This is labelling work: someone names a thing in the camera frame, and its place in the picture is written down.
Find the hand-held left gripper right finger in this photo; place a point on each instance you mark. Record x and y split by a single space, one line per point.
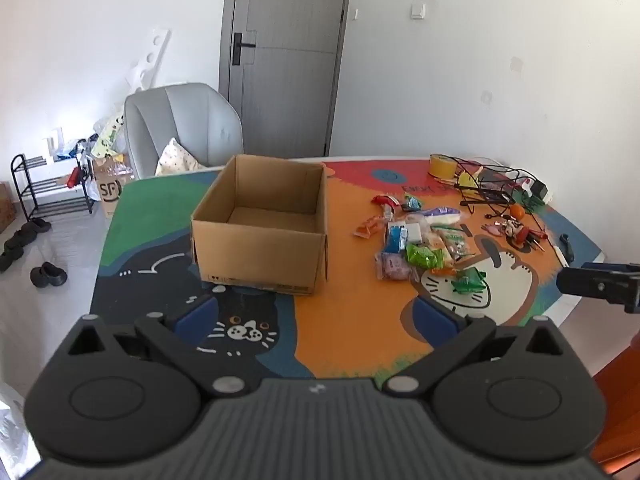
436 321

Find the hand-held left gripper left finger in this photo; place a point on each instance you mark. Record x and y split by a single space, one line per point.
196 320

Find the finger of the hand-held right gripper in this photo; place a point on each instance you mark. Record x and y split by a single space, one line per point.
597 282

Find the dark green snack packet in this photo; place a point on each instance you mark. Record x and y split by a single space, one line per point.
467 281

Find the bright green snack packet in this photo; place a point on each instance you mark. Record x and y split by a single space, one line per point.
425 256

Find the pink purple snack packet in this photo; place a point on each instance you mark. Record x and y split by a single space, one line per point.
395 266

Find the blue snack packet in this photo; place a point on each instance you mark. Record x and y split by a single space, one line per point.
395 237

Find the white purple long snack packet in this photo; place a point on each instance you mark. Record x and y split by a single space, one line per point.
442 216

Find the orange snack packet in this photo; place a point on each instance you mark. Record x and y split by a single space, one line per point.
369 227

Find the teal candy packet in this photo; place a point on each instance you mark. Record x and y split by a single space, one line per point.
413 203

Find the red snack packet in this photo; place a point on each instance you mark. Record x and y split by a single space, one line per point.
385 201

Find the black utility knife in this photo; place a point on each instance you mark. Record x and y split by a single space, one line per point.
566 246

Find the small orange fruit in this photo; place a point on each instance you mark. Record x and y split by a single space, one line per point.
517 212

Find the black charger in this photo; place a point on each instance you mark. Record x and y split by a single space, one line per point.
540 189

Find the black folding stand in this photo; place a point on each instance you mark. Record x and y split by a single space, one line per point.
487 200

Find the yellow toy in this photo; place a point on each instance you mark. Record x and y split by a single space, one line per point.
468 180

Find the yellow tape roll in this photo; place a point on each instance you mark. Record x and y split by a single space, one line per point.
442 166

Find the group of black slippers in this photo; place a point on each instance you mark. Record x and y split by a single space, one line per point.
47 275

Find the printed cardboard box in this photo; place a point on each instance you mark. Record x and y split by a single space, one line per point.
112 185

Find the dotted white cushion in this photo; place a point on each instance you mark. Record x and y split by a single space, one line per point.
175 160

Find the black shoe rack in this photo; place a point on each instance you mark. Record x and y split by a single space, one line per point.
50 195

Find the grey armchair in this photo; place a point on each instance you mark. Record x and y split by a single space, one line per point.
195 115

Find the yellow green plastic bag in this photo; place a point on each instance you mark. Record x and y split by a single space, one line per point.
107 135

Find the white foam board with holes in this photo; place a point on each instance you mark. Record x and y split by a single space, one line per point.
152 60

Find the grey door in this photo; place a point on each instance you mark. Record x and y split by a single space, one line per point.
295 60

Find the white wall outlet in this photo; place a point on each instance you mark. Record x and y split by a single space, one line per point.
516 64

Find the white light switch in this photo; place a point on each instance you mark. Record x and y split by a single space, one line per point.
418 10

